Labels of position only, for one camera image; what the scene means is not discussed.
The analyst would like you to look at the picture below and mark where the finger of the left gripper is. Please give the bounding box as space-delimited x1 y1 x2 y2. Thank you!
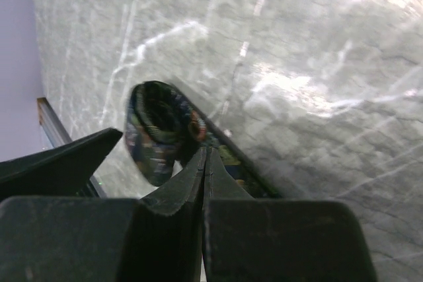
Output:
1 128 122 198

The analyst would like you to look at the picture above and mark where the dark patterned necktie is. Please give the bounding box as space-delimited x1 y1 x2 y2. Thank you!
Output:
124 79 284 199

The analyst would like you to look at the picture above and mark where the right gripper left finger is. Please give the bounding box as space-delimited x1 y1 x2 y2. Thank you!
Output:
1 147 207 281

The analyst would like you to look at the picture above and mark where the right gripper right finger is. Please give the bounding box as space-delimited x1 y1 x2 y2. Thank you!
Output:
203 148 377 281

